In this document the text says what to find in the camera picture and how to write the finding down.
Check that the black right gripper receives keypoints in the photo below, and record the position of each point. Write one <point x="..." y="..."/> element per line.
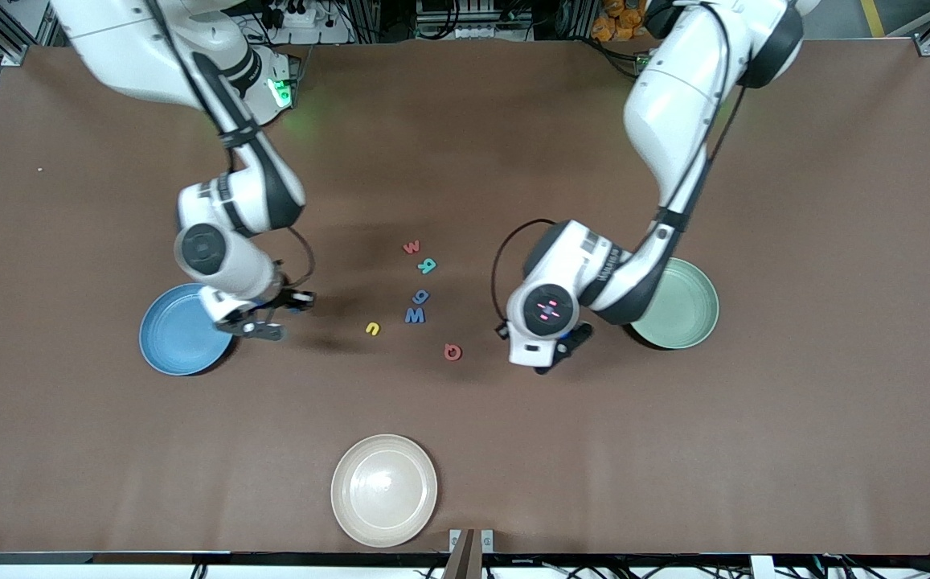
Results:
<point x="294" y="299"/>

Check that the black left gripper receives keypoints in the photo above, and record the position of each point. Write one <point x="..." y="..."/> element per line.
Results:
<point x="572" y="340"/>

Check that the red foam letter Q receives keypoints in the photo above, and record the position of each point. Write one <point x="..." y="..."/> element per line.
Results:
<point x="446" y="351"/>

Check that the blue foam letter g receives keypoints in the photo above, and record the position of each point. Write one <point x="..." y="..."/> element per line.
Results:
<point x="420" y="297"/>

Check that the pink foam letter w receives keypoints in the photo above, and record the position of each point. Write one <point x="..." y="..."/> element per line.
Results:
<point x="411" y="248"/>

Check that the teal foam letter R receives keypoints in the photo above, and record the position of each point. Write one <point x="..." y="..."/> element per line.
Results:
<point x="427" y="265"/>

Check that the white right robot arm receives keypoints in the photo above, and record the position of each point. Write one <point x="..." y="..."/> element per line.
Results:
<point x="135" y="48"/>

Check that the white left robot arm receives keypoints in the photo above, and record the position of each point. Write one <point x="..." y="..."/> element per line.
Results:
<point x="673" y="104"/>

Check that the blue foam capital letter M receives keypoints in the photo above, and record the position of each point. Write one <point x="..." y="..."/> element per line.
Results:
<point x="415" y="316"/>

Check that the blue plate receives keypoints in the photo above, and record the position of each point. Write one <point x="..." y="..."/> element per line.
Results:
<point x="175" y="338"/>

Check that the green plate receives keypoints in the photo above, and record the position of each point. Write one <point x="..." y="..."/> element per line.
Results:
<point x="686" y="310"/>

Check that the beige plate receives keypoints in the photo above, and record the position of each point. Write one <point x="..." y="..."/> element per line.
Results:
<point x="384" y="490"/>

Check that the white power strip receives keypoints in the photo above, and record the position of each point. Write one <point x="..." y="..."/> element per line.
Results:
<point x="320" y="28"/>

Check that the metal equipment rack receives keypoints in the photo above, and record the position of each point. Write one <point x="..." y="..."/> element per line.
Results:
<point x="473" y="20"/>

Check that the orange packet pile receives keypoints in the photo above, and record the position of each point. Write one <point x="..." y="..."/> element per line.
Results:
<point x="617" y="20"/>

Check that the small grey metal bracket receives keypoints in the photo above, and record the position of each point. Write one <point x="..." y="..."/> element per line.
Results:
<point x="486" y="540"/>
<point x="454" y="540"/>

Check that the brown camera mount post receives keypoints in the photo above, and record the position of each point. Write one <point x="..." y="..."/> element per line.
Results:
<point x="460" y="559"/>

